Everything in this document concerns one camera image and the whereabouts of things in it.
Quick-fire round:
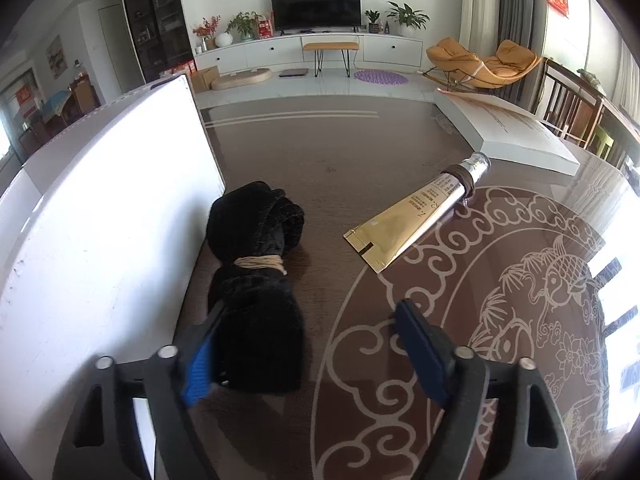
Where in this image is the green potted plant right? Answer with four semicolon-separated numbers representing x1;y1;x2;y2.
387;1;431;38

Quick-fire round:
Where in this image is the black flat television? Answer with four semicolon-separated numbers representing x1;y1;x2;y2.
271;0;361;32

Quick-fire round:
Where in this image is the green potted plant left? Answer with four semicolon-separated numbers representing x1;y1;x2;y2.
227;11;260;41

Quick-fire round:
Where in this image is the white tv cabinet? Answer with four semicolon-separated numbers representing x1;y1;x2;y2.
195;32;425;74

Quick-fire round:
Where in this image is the green potted plant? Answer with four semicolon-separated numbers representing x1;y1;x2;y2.
387;1;431;38
227;11;260;41

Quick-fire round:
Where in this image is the flat white gift box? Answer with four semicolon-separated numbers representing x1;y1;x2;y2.
433;89;580;177

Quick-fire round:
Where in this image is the purple round rug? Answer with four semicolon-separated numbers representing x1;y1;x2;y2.
354;70;409;86

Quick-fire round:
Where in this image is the wooden bench stool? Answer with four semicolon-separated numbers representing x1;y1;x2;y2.
303;41;360;77

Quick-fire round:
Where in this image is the gold cosmetic tube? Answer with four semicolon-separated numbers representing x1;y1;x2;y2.
343;152;490;274

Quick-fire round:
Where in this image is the dark display cabinet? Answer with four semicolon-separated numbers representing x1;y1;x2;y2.
122;0;193;82

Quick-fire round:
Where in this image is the orange lounge chair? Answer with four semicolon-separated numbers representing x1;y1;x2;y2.
423;38;541;91

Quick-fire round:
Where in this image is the large white box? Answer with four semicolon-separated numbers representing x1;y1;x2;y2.
1;75;224;479

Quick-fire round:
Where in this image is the wooden dining chair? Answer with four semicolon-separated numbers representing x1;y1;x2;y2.
535;58;605;150

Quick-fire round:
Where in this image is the red flower vase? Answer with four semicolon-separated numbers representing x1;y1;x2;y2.
192;15;233;51

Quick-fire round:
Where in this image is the black velvet scrunchie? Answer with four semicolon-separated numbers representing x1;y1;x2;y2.
206;181;305;396

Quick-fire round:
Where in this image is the small potted plant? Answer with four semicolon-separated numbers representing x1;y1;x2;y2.
364;9;381;34

